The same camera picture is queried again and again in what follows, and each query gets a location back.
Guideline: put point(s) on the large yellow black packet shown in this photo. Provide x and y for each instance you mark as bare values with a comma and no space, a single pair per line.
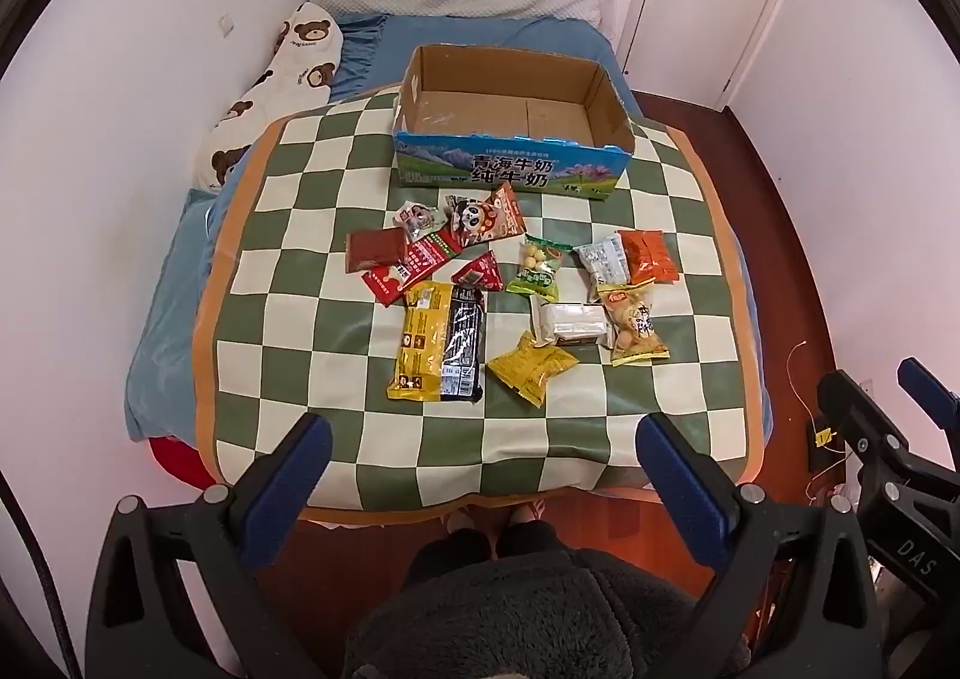
439,341

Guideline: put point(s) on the person's leg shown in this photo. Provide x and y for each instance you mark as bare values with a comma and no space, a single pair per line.
450,548
529,536

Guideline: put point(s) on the dark red square packet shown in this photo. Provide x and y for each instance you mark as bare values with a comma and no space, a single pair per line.
373,250

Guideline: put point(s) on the white door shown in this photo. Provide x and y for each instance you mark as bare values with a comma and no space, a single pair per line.
697,12

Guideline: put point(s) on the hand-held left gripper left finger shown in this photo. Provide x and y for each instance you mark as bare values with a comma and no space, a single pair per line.
300,469

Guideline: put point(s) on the white blue snack packet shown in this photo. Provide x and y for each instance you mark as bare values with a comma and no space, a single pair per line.
604,260

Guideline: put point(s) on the white wafer packet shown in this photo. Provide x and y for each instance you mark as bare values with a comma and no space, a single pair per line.
570,323

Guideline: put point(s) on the small yellow snack packet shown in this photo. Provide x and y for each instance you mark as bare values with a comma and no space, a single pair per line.
532,365

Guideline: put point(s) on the person's right leg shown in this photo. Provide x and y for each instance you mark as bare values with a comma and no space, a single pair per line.
529,536

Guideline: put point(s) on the small white candy packet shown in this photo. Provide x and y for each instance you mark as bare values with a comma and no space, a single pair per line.
417,218

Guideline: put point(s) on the red triangular snack packet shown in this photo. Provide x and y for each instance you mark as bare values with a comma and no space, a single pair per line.
480,272

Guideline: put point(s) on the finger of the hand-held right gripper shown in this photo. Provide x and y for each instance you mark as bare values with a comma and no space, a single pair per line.
926,386
862,424

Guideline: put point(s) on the red object under bed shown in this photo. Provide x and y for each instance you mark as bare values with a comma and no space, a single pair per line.
176,461

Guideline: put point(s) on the clear biscuit bag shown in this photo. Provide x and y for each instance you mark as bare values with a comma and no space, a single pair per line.
636,326

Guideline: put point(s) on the person's grey fleece jacket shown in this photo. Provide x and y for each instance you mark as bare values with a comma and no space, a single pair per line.
540,619

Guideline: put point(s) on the green checkered mat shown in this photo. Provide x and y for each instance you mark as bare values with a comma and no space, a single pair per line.
300,319

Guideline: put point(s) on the orange brown snack packet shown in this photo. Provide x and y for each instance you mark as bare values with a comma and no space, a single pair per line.
504,212

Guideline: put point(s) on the bear print pillow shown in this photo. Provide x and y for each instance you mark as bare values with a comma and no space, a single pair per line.
300,60

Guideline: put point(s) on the person's left leg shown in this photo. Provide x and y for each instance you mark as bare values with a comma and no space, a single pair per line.
450,548

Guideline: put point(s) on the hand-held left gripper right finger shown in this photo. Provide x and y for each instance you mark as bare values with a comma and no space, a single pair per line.
675,473

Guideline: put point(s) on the long red snack packet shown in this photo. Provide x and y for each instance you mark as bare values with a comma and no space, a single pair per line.
412,266

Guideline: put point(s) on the green gumball candy bag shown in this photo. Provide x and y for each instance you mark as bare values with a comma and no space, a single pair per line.
538,266

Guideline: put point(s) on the printed cardboard box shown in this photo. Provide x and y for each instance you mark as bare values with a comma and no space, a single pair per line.
517,124

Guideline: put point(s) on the bed with blue sheet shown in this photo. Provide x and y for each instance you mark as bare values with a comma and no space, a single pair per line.
169,319

